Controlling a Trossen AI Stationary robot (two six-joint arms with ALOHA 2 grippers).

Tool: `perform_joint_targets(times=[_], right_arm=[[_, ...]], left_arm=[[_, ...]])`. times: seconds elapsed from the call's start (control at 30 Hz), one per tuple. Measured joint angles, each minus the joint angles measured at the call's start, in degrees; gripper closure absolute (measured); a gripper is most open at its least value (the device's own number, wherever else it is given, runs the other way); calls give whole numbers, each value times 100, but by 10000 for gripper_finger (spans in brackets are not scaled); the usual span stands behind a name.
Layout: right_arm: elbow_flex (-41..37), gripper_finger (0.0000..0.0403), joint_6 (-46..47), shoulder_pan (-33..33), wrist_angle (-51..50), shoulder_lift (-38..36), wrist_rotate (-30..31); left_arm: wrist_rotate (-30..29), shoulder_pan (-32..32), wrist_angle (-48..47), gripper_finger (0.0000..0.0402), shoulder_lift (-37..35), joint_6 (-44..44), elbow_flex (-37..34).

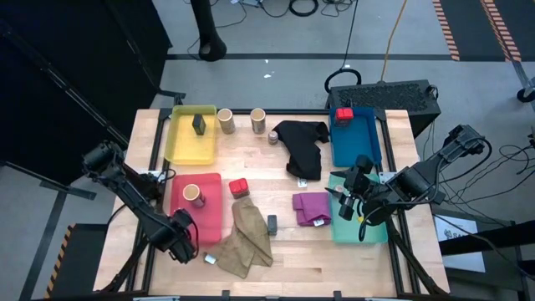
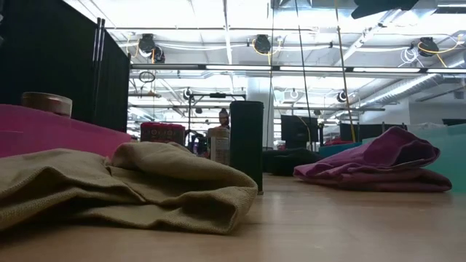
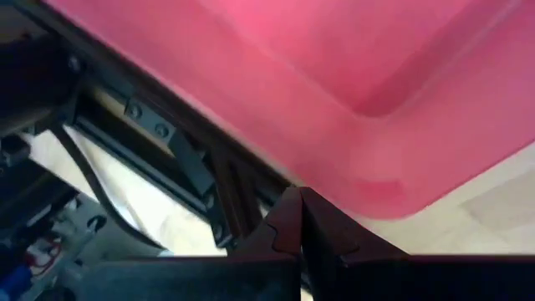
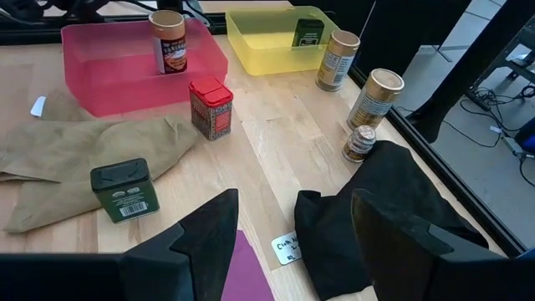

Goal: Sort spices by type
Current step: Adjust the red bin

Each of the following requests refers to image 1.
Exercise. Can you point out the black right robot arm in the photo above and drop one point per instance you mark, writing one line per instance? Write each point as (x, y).
(418, 184)

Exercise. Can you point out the purple cloth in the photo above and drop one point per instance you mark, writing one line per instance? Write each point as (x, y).
(311, 207)

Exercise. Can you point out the yellow plastic tray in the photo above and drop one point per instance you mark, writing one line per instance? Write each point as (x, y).
(188, 146)

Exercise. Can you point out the black spice tin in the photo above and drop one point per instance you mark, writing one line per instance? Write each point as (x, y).
(199, 124)
(272, 224)

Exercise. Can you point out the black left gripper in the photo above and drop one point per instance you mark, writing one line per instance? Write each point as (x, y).
(184, 251)

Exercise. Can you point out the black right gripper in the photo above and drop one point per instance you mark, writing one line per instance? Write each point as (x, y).
(361, 184)

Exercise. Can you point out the red smoked paprika tin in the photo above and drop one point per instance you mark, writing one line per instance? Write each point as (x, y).
(239, 187)

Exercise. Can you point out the black perforated computer case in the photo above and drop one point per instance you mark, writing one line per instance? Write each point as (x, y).
(384, 100)

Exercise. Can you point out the red spice tin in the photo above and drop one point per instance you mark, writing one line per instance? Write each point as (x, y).
(344, 116)

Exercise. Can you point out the tan cloth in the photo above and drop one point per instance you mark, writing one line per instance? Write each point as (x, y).
(246, 234)

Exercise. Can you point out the red plastic tray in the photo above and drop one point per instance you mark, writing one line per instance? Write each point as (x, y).
(211, 200)

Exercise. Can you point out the black pole stand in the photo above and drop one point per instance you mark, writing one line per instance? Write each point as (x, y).
(207, 29)

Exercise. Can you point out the blue plastic tray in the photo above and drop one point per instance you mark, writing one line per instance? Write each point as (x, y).
(355, 142)

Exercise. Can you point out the black cloth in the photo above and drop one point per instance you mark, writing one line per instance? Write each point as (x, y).
(303, 146)

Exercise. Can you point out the black platform with hazard stripe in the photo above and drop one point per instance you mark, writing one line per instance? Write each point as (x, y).
(83, 259)

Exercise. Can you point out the white paper sign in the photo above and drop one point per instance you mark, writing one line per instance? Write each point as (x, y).
(460, 251)

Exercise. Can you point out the teal plastic tray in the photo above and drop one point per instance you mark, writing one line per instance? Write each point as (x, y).
(347, 230)

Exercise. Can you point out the black curtain partition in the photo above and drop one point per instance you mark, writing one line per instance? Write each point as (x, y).
(62, 62)

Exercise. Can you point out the black beam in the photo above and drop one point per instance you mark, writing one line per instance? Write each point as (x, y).
(493, 238)

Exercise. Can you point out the black caster wheel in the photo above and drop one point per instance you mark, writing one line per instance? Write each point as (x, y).
(526, 95)

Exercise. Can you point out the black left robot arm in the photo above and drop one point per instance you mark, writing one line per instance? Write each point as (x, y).
(134, 196)

